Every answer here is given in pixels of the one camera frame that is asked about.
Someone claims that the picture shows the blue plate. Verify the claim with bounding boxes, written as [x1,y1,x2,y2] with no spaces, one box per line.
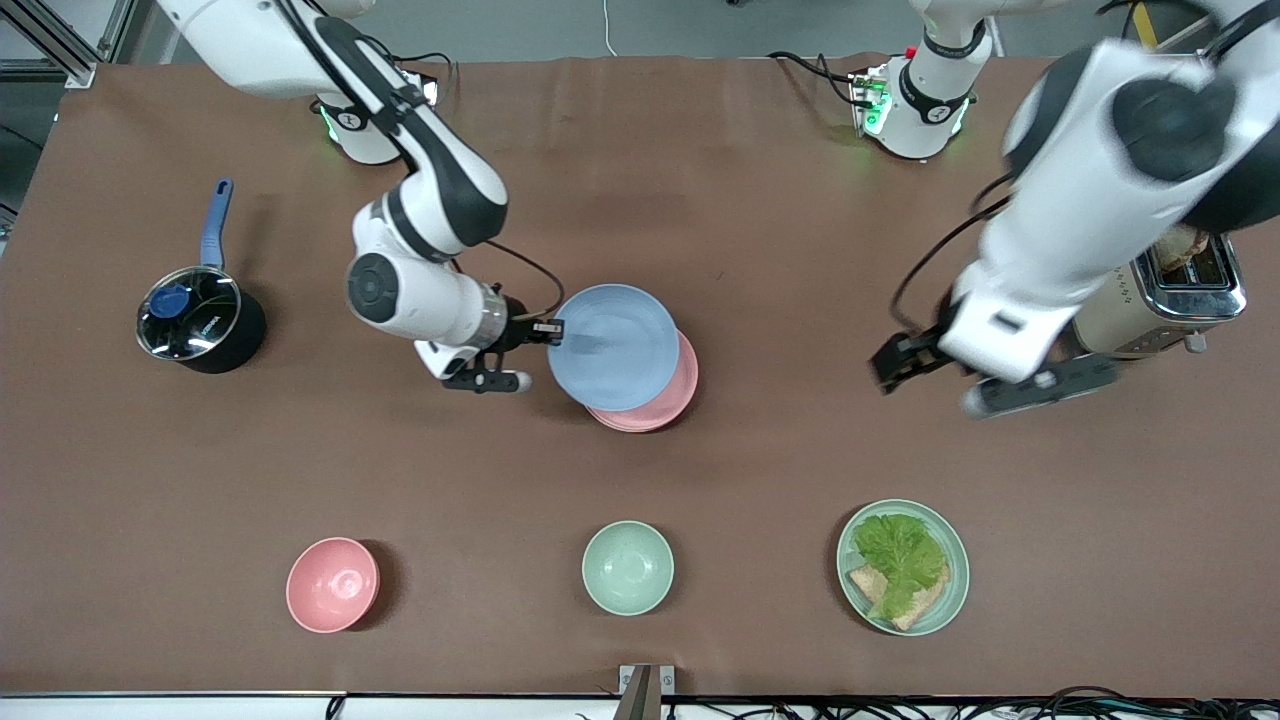
[547,284,682,413]

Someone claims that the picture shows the pink plate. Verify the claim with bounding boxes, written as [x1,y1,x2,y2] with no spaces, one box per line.
[585,330,700,434]

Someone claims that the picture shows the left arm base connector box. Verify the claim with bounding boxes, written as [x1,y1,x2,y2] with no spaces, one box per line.
[849,66,893,138]

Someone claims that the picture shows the green lettuce leaf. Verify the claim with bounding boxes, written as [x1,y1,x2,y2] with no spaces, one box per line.
[853,513,949,621]

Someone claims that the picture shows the silver toaster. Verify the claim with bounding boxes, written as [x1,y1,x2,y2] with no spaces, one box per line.
[1070,228,1249,360]

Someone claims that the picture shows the bread slice in toaster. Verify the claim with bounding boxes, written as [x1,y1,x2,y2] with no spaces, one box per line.
[1158,226,1211,273]

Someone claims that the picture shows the green plate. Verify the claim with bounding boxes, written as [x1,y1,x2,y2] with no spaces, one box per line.
[837,499,971,638]

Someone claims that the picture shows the bread slice under lettuce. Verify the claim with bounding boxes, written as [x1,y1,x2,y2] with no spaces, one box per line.
[848,563,952,632]

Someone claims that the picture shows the green bowl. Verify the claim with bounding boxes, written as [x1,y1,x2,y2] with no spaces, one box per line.
[582,520,675,617]

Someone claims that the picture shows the pink bowl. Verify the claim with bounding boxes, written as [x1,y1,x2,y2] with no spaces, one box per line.
[286,537,381,634]

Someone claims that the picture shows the glass lid with blue knob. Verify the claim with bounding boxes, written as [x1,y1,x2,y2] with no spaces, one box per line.
[137,266,244,361]

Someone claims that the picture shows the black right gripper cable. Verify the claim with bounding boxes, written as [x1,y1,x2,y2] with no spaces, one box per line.
[485,238,567,323]

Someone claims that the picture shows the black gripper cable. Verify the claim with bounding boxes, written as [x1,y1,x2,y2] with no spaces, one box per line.
[889,173,1016,339]
[485,238,567,323]

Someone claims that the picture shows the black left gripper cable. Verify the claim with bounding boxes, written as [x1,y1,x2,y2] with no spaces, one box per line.
[889,173,1016,339]

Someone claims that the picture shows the black pot with blue handle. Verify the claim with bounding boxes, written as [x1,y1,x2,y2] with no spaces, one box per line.
[137,178,267,376]

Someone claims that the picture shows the black left base cable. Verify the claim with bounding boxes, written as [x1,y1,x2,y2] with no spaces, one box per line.
[767,50,863,107]

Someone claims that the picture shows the metal table bracket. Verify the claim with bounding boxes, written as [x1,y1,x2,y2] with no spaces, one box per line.
[618,663,677,720]

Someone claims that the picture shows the aluminium frame profile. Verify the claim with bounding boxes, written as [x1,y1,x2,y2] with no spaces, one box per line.
[0,0,136,90]

